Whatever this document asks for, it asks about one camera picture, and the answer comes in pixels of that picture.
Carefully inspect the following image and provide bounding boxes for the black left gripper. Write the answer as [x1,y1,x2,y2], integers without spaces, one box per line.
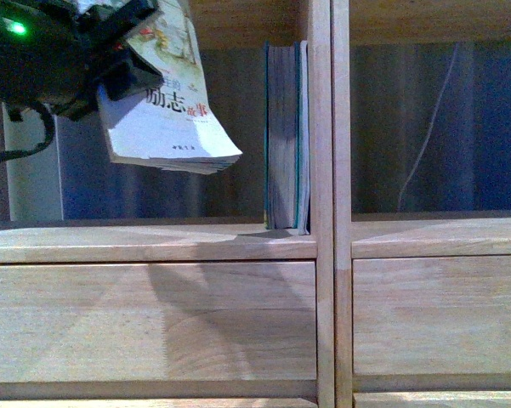
[0,1,162,120]

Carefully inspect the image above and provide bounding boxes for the white paperback book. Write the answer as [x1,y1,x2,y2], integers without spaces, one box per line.
[97,1,241,174]

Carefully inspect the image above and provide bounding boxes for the left wooden shelf cabinet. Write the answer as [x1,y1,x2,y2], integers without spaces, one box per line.
[0,1,337,407]

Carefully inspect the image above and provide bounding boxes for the wooden shelf cabinet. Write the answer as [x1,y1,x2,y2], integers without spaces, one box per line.
[331,1,511,407]
[0,1,337,407]

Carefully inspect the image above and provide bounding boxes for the right wooden shelf cabinet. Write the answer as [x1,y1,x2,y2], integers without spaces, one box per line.
[331,1,511,407]

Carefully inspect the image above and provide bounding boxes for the teal covered thick book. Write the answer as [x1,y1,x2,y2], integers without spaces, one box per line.
[265,44,298,230]

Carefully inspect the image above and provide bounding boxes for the upper left wooden drawer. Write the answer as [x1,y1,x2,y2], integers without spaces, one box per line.
[0,262,316,383]

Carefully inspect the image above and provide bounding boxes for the wooden drawer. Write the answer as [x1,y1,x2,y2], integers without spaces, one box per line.
[354,391,511,408]
[0,398,317,408]
[0,262,316,383]
[353,256,511,376]

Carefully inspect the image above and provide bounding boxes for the thin white book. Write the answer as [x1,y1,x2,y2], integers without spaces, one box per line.
[298,40,310,235]

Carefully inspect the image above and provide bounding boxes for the lower left wooden drawer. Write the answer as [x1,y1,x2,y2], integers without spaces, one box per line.
[0,398,317,408]

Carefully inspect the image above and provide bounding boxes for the grey curtain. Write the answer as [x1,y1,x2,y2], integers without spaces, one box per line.
[57,41,511,220]

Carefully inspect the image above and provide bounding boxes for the upper right wooden drawer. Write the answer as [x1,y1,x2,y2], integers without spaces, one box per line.
[353,256,511,376]

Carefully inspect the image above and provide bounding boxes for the lower right wooden drawer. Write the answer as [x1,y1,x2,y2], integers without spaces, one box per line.
[354,391,511,408]

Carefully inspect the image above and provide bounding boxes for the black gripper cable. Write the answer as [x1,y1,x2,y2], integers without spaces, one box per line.
[0,99,56,170]

